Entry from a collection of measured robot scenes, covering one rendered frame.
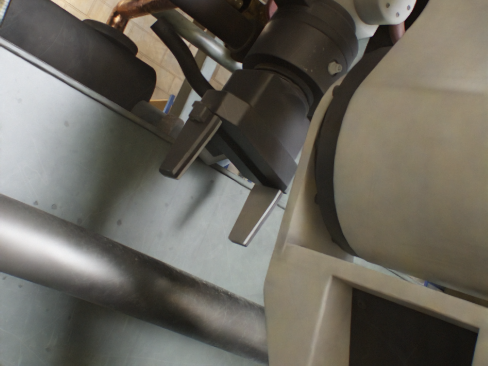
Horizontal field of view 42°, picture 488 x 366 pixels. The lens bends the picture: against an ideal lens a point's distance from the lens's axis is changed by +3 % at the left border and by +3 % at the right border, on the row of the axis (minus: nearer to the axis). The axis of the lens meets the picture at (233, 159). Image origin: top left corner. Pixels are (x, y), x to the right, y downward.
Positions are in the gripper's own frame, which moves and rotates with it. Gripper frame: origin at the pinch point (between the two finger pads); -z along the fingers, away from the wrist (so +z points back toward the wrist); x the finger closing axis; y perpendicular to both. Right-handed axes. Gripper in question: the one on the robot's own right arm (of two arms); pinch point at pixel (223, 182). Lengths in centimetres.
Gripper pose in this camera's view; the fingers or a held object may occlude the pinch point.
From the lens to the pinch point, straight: 53.5
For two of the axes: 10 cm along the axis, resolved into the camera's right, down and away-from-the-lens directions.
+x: -5.2, -5.8, -6.3
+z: 5.0, -8.0, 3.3
